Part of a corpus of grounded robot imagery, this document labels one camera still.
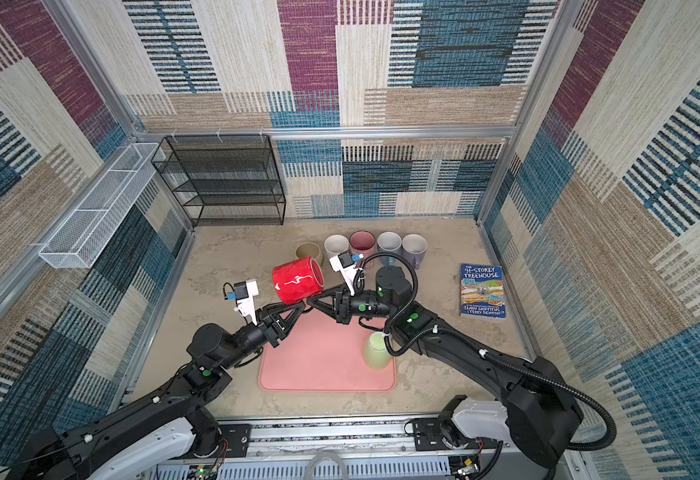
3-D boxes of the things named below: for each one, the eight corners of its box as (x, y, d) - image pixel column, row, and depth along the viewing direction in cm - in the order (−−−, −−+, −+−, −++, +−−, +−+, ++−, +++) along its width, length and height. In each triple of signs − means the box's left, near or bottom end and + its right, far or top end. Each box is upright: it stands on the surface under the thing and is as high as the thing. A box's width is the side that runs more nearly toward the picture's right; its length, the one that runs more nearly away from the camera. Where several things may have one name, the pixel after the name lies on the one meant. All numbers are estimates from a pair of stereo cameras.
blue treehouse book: (460, 316, 96) (463, 310, 93) (460, 265, 109) (463, 259, 106) (503, 324, 94) (507, 319, 91) (498, 272, 107) (502, 266, 104)
